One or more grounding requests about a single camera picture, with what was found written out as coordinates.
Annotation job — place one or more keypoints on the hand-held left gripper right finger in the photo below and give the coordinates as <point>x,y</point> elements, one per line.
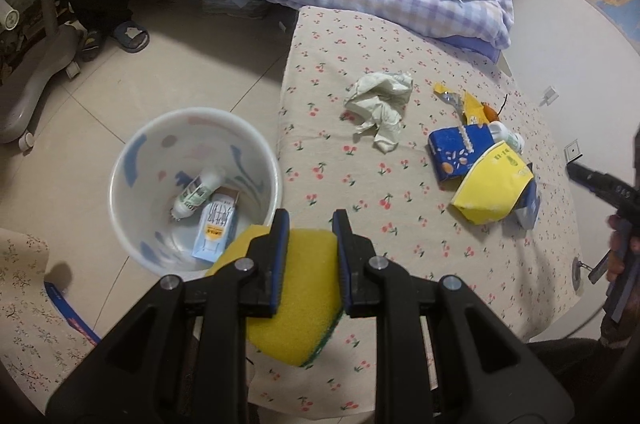
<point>341,236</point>

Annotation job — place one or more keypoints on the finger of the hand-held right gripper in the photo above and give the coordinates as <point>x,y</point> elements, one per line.
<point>582,174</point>

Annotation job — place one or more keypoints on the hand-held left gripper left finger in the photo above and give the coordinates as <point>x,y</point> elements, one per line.
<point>281,236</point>

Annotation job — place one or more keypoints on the yellow sponge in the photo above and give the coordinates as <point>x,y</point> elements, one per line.
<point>310,264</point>

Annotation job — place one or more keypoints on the white bottle with green label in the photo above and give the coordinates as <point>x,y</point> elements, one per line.
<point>505,135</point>
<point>195,196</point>

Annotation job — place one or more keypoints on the yellow snack packet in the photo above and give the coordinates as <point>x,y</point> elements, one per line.
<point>490,189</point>

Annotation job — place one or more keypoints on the orange yellow wrapper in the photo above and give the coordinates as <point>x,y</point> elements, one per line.
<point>472,107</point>

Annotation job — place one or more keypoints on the blue snack packet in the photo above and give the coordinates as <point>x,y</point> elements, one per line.
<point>450,154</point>

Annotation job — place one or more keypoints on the white tissue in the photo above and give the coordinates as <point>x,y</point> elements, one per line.
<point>375,99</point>

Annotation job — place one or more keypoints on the white plastic bin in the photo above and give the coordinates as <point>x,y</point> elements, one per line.
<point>150,164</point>

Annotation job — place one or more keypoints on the person's right hand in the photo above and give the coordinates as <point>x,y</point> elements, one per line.
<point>632,246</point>

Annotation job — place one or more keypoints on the cherry print tablecloth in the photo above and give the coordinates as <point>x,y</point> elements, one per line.
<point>350,184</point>

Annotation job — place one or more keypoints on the small white medicine box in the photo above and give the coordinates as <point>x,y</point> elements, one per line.
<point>215,229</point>

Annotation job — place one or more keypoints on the dark clothing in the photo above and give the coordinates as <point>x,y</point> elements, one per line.
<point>565,379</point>

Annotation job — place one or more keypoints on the blue and red flat box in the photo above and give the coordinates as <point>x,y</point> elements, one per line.
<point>70,314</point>

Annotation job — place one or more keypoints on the pale storage box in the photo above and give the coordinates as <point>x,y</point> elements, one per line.
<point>230,2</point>

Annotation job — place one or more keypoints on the floral print cloth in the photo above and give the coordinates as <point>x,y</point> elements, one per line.
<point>30,304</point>

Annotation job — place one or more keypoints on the grey swivel chair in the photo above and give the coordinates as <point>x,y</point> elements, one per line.
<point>30,89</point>

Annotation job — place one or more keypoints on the wall socket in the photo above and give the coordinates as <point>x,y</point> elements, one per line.
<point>573,152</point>
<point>550,95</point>

